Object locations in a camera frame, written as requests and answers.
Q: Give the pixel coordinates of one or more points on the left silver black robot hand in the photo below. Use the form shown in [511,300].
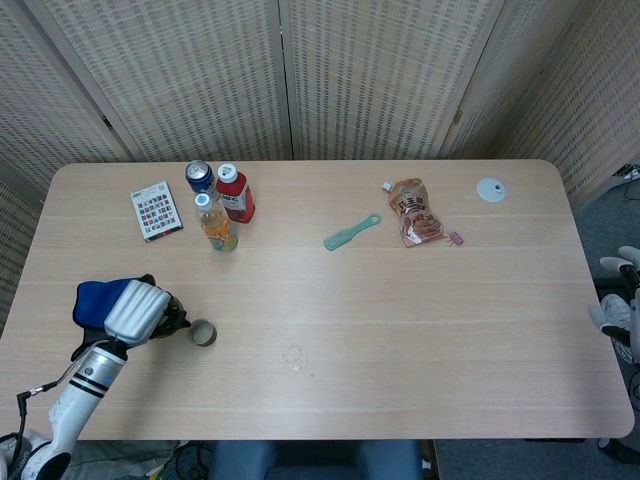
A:
[132,312]

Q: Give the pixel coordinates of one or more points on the blue soda can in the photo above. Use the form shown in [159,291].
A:
[198,175]

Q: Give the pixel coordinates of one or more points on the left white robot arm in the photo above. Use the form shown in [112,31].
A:
[85,390]

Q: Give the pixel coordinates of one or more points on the black teapot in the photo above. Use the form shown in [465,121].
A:
[172,328]

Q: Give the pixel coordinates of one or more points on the brown sauce pouch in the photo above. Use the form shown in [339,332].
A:
[415,215]

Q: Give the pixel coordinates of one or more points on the pink binder clip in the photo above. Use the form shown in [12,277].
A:
[455,239]

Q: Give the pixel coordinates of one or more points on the grey green fabric sheet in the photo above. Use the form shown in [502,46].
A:
[115,457]

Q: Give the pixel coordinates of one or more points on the orange drink bottle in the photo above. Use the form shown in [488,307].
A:
[217,230]

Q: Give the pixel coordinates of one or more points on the red juice bottle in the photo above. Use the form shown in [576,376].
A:
[235,200]

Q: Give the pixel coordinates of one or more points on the blue cloth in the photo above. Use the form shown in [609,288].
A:
[95,302]

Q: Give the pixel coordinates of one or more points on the small grey cup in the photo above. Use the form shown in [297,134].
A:
[202,334]

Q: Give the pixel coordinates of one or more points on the woven folding screen panel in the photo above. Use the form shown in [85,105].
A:
[375,75]
[575,100]
[175,75]
[50,100]

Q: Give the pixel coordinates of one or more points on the green plastic brush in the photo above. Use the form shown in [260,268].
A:
[340,241]

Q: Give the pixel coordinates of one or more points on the patterned card box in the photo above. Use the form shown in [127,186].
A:
[156,212]

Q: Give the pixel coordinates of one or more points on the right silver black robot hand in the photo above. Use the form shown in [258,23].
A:
[625,315]

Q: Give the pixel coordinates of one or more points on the white round grommet cover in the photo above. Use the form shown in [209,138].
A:
[487,192]

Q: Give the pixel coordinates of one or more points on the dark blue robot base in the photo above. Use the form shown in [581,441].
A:
[240,460]

